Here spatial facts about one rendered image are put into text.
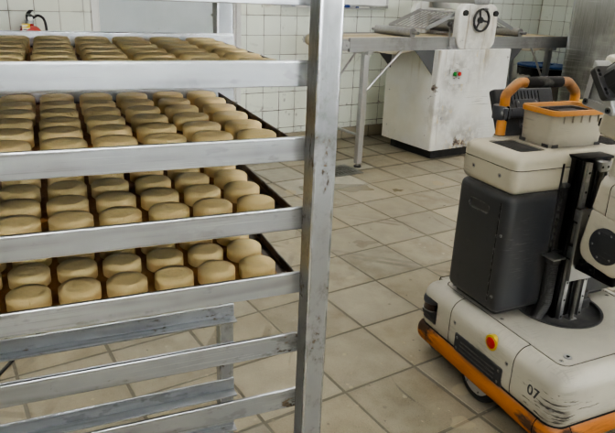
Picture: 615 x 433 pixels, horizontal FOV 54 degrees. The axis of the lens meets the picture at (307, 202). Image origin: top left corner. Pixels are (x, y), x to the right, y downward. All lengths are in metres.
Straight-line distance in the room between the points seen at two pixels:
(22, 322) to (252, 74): 0.38
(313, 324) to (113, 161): 0.33
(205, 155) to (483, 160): 1.34
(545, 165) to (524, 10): 5.06
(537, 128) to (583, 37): 3.72
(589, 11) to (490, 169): 3.86
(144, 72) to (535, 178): 1.42
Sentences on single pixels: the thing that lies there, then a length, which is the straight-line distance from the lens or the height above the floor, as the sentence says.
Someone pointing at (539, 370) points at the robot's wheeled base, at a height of 0.26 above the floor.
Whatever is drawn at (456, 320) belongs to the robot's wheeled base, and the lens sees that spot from 2.10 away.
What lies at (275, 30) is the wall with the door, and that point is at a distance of 4.97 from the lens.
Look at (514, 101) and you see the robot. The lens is 2.16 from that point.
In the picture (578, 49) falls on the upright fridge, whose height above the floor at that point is 0.86.
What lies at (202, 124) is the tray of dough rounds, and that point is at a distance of 0.81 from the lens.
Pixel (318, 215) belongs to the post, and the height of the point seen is 0.97.
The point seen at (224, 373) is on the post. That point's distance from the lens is 1.36.
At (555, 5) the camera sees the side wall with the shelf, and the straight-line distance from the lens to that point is 6.99.
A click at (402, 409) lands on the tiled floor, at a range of 2.04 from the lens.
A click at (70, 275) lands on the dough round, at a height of 0.88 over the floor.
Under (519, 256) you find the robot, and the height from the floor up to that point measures 0.49.
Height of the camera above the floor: 1.23
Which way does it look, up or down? 19 degrees down
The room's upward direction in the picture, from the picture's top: 2 degrees clockwise
